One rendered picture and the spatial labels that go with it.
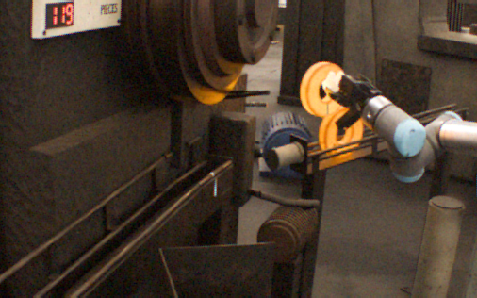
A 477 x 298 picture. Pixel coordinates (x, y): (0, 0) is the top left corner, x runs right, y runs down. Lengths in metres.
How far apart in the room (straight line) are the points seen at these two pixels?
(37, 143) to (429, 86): 3.14
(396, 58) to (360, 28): 0.31
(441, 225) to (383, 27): 2.24
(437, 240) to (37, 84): 1.37
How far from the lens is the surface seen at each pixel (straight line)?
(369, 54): 4.06
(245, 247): 1.10
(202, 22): 1.22
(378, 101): 1.66
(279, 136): 3.49
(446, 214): 1.98
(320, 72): 1.80
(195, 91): 1.29
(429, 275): 2.07
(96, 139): 1.16
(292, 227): 1.70
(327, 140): 1.86
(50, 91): 1.12
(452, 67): 3.91
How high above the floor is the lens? 1.18
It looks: 16 degrees down
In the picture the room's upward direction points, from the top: 4 degrees clockwise
